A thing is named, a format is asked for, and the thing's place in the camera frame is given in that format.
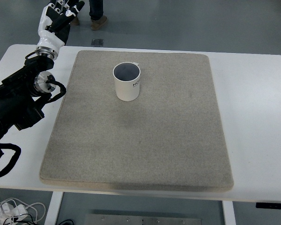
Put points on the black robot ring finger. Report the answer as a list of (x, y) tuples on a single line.
[(60, 4)]

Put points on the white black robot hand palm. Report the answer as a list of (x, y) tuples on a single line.
[(48, 37)]

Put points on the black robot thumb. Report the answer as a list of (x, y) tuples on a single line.
[(60, 21)]

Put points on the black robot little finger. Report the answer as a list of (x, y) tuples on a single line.
[(52, 3)]

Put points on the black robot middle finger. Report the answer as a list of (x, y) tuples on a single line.
[(69, 4)]

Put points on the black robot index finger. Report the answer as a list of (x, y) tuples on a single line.
[(77, 5)]

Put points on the white ribbed cup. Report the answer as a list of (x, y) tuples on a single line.
[(127, 80)]

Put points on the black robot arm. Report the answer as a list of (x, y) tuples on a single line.
[(24, 93)]

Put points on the person's legs and shoes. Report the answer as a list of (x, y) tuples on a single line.
[(96, 13)]

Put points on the metal floor socket plate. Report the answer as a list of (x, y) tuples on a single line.
[(97, 42)]

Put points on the grey felt mat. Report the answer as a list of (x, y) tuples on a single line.
[(169, 138)]

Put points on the white table leg left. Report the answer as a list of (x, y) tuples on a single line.
[(54, 206)]

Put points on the white table leg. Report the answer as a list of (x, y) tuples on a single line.
[(54, 206), (228, 212)]

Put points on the white table leg right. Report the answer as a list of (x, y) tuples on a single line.
[(228, 212)]

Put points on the black table control panel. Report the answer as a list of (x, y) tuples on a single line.
[(268, 205)]

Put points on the metal base plate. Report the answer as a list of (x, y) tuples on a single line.
[(101, 219)]

